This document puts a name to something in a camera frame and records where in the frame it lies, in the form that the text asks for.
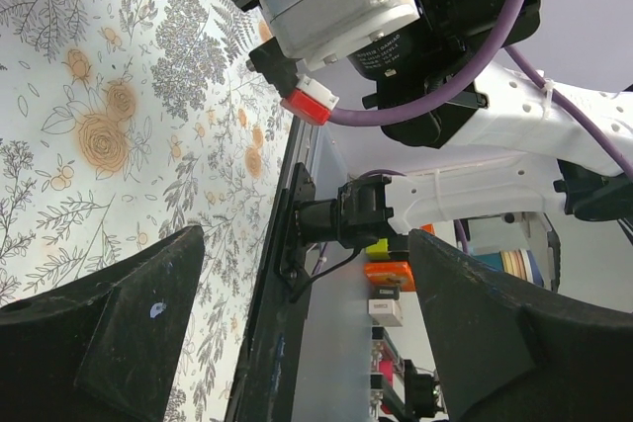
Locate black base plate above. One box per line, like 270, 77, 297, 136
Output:
225, 162, 316, 421

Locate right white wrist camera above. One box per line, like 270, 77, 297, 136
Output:
232, 0, 419, 126

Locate floral table mat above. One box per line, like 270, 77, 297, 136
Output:
1, 0, 291, 421

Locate tape rolls in background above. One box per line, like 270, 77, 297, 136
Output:
476, 249, 545, 288

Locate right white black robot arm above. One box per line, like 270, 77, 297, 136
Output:
298, 0, 632, 233

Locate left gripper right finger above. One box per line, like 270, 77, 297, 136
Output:
408, 229, 632, 421

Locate white small box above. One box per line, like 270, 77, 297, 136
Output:
368, 298, 404, 327

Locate lime green box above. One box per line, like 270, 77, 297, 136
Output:
365, 238, 391, 262

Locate aluminium frame rail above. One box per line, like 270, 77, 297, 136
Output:
276, 115, 347, 422

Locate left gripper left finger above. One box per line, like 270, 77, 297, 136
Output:
1, 225, 204, 421

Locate orange boxes on shelf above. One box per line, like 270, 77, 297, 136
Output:
364, 234, 416, 293

